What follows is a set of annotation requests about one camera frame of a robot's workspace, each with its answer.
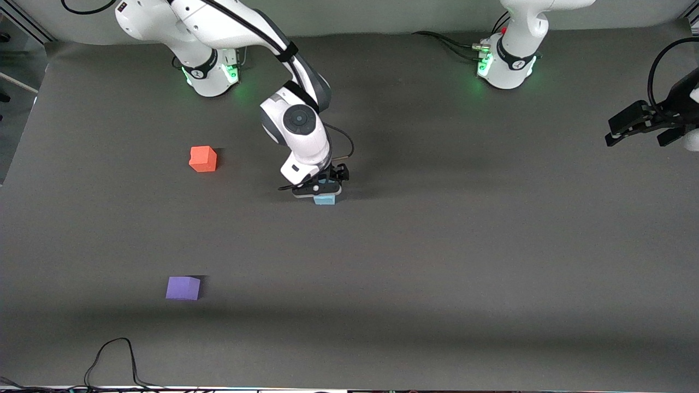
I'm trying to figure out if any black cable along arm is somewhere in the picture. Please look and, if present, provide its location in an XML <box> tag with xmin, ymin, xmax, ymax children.
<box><xmin>647</xmin><ymin>37</ymin><xmax>699</xmax><ymax>118</ymax></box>
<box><xmin>61</xmin><ymin>0</ymin><xmax>356</xmax><ymax>192</ymax></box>

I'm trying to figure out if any aluminium frame profile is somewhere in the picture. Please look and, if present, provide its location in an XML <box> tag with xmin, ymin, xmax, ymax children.
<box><xmin>0</xmin><ymin>8</ymin><xmax>55</xmax><ymax>44</ymax></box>

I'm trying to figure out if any black cable along right arm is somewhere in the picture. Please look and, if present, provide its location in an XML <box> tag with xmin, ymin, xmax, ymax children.
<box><xmin>61</xmin><ymin>0</ymin><xmax>356</xmax><ymax>192</ymax></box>

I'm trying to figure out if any purple cube block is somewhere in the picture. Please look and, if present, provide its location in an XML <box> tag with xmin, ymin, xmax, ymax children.
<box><xmin>165</xmin><ymin>276</ymin><xmax>202</xmax><ymax>301</ymax></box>

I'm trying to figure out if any dark grey table cover sheet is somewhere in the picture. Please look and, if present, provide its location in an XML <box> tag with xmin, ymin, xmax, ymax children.
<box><xmin>0</xmin><ymin>25</ymin><xmax>699</xmax><ymax>389</ymax></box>

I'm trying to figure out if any orange cube block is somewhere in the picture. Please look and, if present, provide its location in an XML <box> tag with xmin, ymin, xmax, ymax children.
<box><xmin>189</xmin><ymin>146</ymin><xmax>218</xmax><ymax>173</ymax></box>

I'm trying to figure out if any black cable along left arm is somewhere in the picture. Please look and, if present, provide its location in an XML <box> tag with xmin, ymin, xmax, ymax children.
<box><xmin>647</xmin><ymin>37</ymin><xmax>699</xmax><ymax>118</ymax></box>

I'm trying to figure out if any thin black looped cable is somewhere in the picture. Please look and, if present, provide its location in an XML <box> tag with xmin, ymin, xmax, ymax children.
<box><xmin>0</xmin><ymin>337</ymin><xmax>167</xmax><ymax>393</ymax></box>

